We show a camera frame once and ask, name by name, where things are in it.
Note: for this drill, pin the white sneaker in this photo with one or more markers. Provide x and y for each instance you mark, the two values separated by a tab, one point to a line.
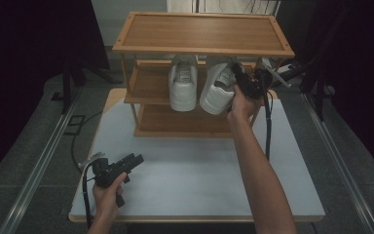
216	97
183	94

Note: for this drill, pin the wooden three-tier shoe rack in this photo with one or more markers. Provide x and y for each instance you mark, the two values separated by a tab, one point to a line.
204	32

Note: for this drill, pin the person's right hand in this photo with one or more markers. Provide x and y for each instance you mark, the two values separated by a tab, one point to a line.
243	109

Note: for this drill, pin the black metal stand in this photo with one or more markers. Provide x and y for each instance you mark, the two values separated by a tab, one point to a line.
66	87
319	97

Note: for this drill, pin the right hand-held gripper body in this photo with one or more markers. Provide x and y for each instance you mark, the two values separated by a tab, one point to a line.
253	86

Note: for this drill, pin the white table mat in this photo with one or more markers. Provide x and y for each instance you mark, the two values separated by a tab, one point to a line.
181	182

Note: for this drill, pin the black floor socket box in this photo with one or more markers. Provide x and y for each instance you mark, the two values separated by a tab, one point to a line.
74	125

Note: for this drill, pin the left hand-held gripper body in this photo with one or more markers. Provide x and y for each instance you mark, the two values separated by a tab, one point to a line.
108	174

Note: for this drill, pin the metal floor rail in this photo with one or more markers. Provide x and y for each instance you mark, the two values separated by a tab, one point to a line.
341	162
39	165

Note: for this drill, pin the white power strip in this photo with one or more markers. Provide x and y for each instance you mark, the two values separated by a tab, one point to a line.
287	68

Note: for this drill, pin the dark curtain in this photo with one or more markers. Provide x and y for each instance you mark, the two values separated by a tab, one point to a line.
363	81
19	65

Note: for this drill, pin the person's left hand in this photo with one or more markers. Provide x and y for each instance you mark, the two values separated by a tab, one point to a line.
105	201

